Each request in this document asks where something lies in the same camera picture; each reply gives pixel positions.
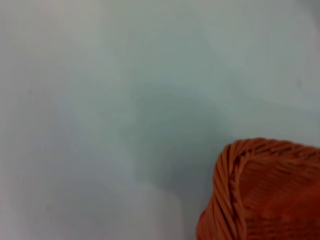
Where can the orange woven wicker basket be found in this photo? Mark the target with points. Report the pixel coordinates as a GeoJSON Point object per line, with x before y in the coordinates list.
{"type": "Point", "coordinates": [270, 195]}

